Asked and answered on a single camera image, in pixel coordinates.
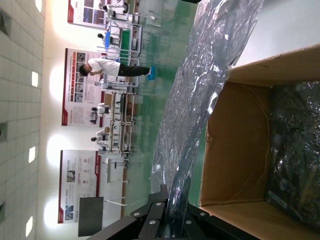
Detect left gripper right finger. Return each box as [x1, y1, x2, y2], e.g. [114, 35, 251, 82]
[184, 202, 253, 240]

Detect black graphics card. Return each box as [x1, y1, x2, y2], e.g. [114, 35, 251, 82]
[264, 99, 320, 226]

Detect green topped work bench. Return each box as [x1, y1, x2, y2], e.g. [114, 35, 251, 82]
[117, 27, 143, 61]

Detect person with blue shoe covers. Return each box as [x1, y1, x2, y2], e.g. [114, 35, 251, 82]
[79, 57, 158, 82]

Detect white humanoid robot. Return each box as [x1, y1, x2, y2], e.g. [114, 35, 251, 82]
[90, 102, 111, 120]
[90, 129, 111, 151]

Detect red framed wall poster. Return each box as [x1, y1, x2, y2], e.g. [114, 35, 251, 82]
[61, 47, 105, 128]
[57, 149, 101, 225]
[67, 0, 106, 25]

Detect brown cardboard box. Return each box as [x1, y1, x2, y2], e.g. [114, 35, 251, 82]
[198, 43, 320, 240]

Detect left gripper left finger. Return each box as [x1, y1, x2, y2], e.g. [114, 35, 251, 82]
[86, 184, 168, 240]

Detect black flat screen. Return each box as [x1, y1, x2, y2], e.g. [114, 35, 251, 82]
[77, 196, 104, 238]

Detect white frame wooden workbench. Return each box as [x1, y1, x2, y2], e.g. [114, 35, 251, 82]
[109, 90, 141, 154]

